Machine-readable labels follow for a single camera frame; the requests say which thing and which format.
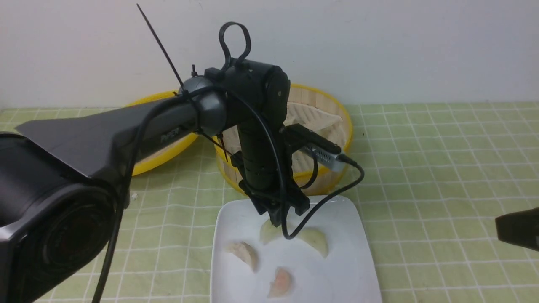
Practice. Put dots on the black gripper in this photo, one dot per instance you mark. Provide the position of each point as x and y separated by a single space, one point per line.
273 203

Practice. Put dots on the pale green dumpling steamer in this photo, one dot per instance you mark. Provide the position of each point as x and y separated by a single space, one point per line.
269 233

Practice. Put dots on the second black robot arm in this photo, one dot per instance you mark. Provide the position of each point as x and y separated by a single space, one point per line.
519 228

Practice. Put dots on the pale green dumpling on plate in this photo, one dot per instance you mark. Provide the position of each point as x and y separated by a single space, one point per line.
316 239

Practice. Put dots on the white dumpling on plate left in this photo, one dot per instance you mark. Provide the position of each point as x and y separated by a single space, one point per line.
245 252

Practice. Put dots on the white square plate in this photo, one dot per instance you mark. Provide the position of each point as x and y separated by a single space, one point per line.
347 275

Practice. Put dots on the pink dumpling on plate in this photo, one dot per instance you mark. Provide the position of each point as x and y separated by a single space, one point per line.
281 285

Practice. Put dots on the bamboo steamer basket yellow rim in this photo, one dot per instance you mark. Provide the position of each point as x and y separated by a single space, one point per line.
326 179

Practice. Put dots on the bamboo steamer lid yellow rim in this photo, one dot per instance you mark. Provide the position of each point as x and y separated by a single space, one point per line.
166 153

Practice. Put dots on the green checked tablecloth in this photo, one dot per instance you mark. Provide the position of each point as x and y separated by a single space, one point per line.
436 177

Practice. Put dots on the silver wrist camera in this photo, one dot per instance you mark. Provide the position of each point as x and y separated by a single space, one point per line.
298 138

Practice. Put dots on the black cable tie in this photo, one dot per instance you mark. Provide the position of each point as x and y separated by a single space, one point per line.
161 46

